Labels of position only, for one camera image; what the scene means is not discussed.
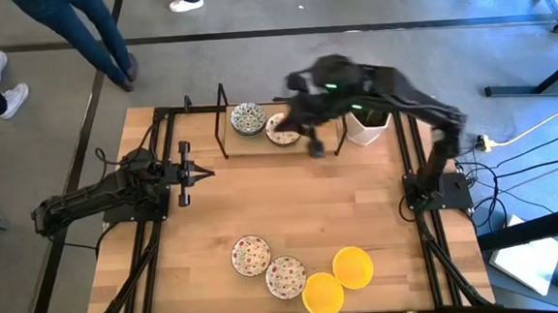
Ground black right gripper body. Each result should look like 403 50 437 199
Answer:
286 68 344 161

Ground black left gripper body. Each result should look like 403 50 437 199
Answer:
161 140 197 208

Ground green bowl red fruit print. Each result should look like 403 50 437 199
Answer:
263 110 304 147
263 254 310 302
229 233 274 280

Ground teal bowl dark floral print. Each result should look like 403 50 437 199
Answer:
229 101 269 138

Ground wooden riser shelf black legs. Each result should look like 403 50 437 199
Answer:
209 74 352 166

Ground yellow plastic bowl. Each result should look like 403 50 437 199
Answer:
298 270 347 313
330 244 377 292

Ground yellow white power strip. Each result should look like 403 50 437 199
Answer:
474 133 494 153

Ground black stand legs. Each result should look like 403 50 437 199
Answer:
479 0 558 102

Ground white box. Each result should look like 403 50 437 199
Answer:
484 210 558 300

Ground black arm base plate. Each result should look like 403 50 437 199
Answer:
402 169 476 214
101 181 173 226

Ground white floor cable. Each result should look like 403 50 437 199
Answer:
486 96 558 148

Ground black workstation frame beam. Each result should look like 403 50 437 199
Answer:
475 204 558 313

